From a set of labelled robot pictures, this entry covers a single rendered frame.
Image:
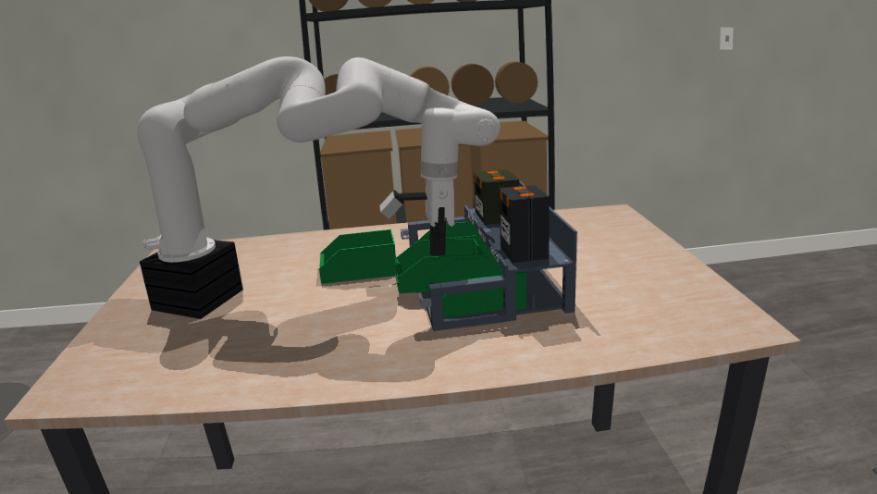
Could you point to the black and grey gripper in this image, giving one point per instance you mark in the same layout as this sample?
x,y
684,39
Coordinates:
x,y
439,208

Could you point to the green bin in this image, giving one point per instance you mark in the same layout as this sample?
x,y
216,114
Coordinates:
x,y
463,230
357,256
422,267
477,301

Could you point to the dark grey metal shelf rack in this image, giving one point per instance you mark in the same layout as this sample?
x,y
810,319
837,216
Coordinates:
x,y
563,250

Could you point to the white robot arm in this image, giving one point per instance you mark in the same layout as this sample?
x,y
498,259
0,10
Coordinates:
x,y
364,88

